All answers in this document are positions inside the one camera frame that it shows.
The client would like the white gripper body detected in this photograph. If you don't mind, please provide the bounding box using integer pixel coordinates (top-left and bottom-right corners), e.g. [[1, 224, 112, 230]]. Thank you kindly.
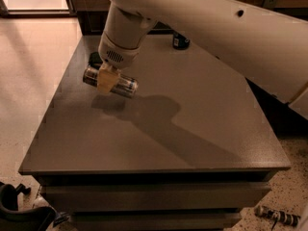
[[98, 34, 140, 69]]

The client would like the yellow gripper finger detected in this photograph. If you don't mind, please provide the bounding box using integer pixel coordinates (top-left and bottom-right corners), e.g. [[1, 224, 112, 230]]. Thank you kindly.
[[97, 63, 120, 94]]

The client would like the silver redbull can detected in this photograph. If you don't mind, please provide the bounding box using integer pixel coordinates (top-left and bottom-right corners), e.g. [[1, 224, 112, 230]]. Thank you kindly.
[[83, 66, 139, 98]]

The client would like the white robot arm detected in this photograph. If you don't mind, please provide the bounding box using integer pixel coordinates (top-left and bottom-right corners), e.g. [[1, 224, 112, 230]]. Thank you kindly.
[[98, 0, 308, 118]]

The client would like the blue pepsi can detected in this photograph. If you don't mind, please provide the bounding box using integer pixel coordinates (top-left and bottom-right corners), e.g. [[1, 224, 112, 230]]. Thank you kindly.
[[172, 31, 190, 50]]

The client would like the green yellow sponge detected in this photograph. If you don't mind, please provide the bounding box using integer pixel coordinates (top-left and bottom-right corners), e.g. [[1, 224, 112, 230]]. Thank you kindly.
[[89, 52, 103, 69]]

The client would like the grey drawer cabinet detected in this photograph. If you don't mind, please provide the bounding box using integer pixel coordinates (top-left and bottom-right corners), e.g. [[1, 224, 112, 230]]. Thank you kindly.
[[19, 36, 290, 231]]

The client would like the black chair base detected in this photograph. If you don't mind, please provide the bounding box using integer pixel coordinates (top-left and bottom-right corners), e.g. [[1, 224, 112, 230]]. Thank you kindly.
[[0, 180, 71, 231]]

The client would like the striped black white cylinder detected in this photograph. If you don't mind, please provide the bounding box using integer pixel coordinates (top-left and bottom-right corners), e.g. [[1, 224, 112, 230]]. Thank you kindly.
[[254, 205, 300, 227]]

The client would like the right metal bracket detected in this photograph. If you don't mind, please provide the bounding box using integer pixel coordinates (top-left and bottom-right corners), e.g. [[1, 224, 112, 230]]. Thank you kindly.
[[262, 0, 278, 11]]

